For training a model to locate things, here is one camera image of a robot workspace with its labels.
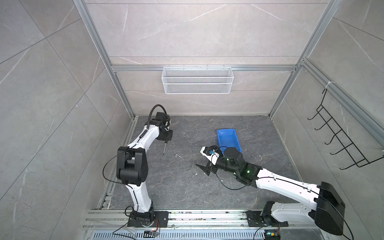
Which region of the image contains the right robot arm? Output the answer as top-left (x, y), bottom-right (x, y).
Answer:
top-left (199, 145), bottom-right (346, 236)

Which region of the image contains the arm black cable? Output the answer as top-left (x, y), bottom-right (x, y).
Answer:
top-left (101, 104), bottom-right (169, 185)
top-left (214, 145), bottom-right (355, 240)

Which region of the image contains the black wire hook rack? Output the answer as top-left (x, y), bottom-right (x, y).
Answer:
top-left (307, 89), bottom-right (384, 171)

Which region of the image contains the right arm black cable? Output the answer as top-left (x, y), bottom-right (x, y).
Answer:
top-left (214, 145), bottom-right (355, 240)

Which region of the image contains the white wire mesh basket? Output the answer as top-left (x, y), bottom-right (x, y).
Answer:
top-left (162, 67), bottom-right (234, 95)

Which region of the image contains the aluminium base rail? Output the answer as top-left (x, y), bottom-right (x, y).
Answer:
top-left (82, 208), bottom-right (319, 231)

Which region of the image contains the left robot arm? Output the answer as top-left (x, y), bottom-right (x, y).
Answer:
top-left (116, 112), bottom-right (173, 227)

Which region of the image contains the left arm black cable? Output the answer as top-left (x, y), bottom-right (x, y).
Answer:
top-left (101, 104), bottom-right (169, 185)

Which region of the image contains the blue plastic bin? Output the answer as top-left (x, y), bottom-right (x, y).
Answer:
top-left (217, 129), bottom-right (242, 153)

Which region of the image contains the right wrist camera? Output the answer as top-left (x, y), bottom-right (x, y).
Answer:
top-left (200, 145), bottom-right (220, 161)

